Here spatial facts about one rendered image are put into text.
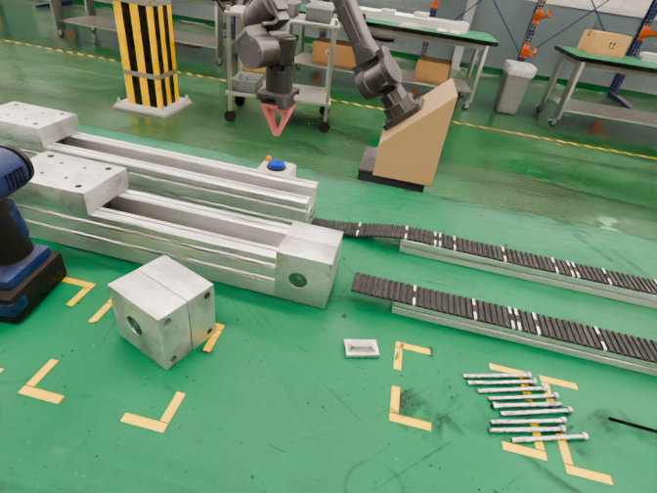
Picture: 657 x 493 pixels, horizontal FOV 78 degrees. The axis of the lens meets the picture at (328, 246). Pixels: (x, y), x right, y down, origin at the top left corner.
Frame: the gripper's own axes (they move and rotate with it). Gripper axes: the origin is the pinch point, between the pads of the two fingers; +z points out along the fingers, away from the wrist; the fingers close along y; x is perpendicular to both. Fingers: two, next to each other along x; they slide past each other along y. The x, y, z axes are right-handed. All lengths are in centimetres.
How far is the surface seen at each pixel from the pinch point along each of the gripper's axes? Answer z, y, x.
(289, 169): 8.6, -0.3, 3.7
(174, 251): 10.2, 37.0, -4.4
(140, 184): 10.4, 18.3, -23.2
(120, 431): 15, 64, 4
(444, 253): 12.7, 14.1, 41.5
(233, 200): 9.3, 18.0, -2.5
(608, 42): -3, -475, 223
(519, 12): -12, -739, 164
